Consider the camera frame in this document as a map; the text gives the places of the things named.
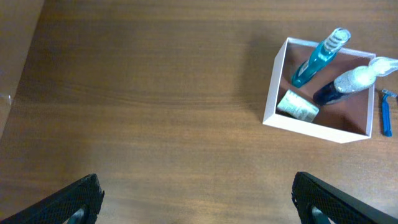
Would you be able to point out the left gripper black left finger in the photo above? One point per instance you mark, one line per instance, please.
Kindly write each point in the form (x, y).
(79, 202)

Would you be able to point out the dark blue pump soap bottle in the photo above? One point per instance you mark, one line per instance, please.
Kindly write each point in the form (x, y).
(354, 81)

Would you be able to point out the white open cardboard box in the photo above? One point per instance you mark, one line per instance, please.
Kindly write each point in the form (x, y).
(347, 121)

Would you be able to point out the teal mouthwash bottle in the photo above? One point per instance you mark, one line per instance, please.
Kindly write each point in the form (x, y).
(323, 54)

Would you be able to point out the green white soap bar box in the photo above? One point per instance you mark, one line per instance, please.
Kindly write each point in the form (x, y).
(298, 107)

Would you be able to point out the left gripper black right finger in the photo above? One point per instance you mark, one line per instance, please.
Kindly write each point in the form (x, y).
(319, 202)

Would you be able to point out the blue disposable razor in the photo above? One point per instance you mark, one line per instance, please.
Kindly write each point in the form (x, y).
(386, 119)

